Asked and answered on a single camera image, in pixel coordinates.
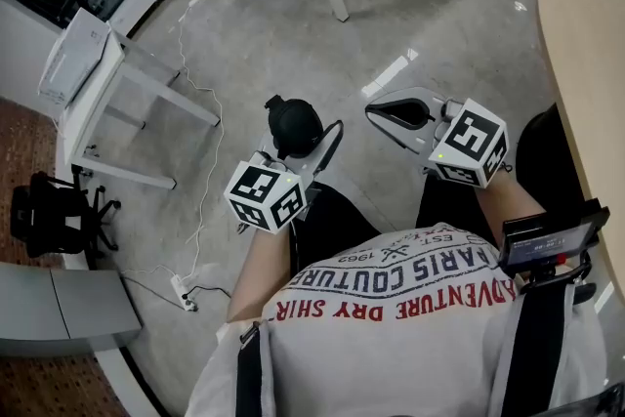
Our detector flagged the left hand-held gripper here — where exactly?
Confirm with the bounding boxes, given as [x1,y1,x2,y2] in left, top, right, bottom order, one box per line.
[223,120,346,235]

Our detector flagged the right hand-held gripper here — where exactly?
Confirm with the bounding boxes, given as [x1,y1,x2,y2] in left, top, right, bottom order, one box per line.
[364,86,511,189]

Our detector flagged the black glasses case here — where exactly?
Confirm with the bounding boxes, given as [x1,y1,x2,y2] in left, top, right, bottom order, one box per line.
[264,94,325,160]

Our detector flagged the person's left forearm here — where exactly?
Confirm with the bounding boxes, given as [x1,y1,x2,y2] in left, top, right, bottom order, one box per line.
[226,219,292,323]

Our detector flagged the person's right forearm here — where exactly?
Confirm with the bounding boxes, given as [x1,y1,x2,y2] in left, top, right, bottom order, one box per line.
[473,168,548,255]

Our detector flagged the person's black trousers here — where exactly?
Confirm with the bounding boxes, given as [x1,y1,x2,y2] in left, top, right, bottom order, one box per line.
[287,102,590,280]

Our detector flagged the beige round wooden table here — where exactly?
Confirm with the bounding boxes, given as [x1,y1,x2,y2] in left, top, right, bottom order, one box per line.
[536,0,625,304]

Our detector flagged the small white table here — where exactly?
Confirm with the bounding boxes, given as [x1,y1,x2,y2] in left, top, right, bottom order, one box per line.
[56,27,222,191]

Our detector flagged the white power strip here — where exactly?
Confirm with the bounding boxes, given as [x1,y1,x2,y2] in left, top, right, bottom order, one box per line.
[169,273,199,313]

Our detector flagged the black chest-mounted screen device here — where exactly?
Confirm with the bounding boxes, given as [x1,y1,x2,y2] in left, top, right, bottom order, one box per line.
[497,196,612,305]

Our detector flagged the white printed t-shirt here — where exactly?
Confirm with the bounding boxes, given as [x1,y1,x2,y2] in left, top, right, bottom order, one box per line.
[184,222,611,417]

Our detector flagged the white cardboard box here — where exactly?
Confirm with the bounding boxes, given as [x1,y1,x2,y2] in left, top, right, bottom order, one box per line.
[36,7,112,109]

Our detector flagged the black office chair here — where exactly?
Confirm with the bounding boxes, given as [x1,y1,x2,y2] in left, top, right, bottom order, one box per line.
[9,169,122,260]

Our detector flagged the grey cabinet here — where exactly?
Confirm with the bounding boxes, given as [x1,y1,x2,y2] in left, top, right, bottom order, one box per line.
[0,261,144,357]

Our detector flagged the long white cable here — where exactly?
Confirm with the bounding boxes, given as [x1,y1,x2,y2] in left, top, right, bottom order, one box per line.
[121,0,227,297]

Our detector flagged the black cable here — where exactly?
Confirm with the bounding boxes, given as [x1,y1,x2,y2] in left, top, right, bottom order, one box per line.
[119,275,232,313]

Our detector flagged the black harness strap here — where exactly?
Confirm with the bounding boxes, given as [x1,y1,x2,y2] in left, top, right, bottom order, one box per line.
[236,320,265,417]
[505,277,577,417]

